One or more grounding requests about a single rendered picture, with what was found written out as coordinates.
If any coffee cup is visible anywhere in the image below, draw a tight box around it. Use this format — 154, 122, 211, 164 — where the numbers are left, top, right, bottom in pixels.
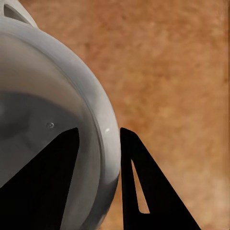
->
0, 0, 121, 230

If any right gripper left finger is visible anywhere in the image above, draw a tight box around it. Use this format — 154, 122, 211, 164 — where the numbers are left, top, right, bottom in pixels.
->
0, 128, 80, 230

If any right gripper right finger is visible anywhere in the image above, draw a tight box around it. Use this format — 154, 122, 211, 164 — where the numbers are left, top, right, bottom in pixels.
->
120, 128, 201, 230

